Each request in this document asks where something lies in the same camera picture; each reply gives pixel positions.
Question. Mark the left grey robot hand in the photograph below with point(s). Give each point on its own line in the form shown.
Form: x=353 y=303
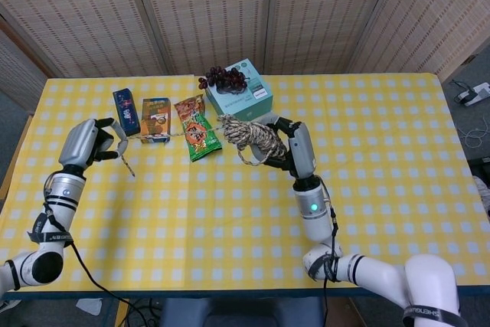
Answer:
x=78 y=143

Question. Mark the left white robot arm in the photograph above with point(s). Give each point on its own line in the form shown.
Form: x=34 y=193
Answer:
x=61 y=193

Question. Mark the green orange snack bag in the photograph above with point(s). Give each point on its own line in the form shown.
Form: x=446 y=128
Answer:
x=197 y=139

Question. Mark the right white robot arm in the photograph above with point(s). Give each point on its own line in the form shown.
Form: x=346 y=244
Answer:
x=314 y=223

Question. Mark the yellow white checked tablecloth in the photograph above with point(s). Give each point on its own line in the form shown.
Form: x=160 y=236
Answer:
x=214 y=220

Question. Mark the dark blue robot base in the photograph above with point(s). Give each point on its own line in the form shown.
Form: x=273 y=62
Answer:
x=241 y=313

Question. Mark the orange brown carton box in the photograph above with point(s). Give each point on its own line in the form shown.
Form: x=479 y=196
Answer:
x=155 y=118

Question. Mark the dark blue carton box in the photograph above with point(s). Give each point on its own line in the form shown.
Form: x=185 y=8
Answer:
x=126 y=110

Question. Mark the white paper scrap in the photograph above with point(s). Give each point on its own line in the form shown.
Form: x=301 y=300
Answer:
x=90 y=306

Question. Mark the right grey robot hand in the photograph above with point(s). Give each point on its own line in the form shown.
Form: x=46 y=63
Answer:
x=302 y=151

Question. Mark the woven folding screen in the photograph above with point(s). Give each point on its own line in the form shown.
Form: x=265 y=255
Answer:
x=210 y=13

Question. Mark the white power strip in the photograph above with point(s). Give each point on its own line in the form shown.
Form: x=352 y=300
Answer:
x=474 y=94

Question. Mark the teal cardboard box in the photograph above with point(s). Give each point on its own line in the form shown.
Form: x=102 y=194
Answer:
x=245 y=103

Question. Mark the dark red grape bunch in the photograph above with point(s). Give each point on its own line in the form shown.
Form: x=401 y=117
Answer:
x=226 y=78

